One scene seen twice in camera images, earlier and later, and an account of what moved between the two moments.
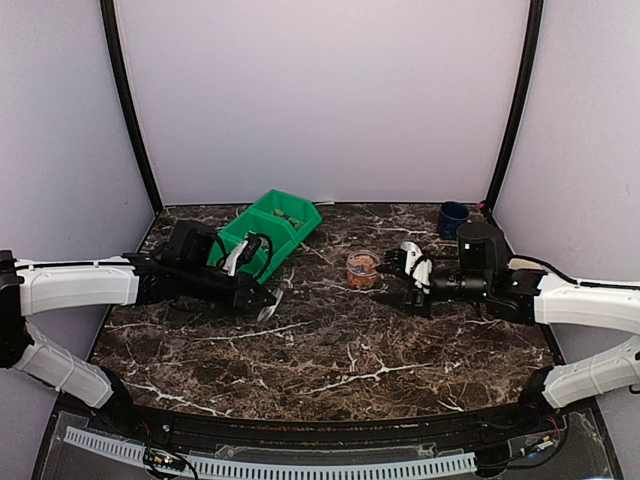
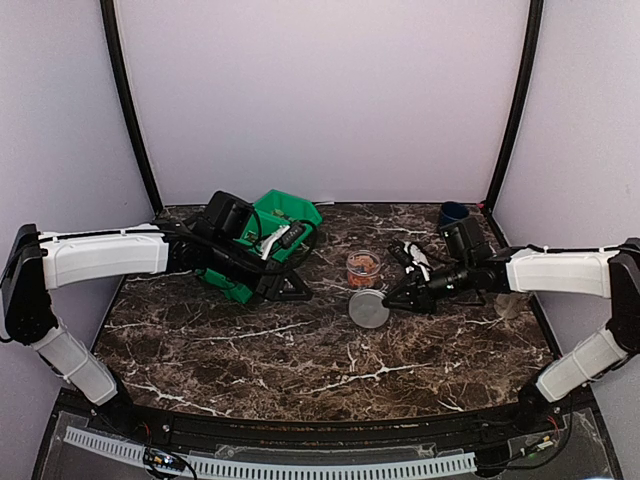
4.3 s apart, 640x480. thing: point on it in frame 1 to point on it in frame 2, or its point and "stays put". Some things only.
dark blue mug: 453,214 stays put
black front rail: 431,428 stays put
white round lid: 267,311 to 366,309
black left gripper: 241,294 to 269,284
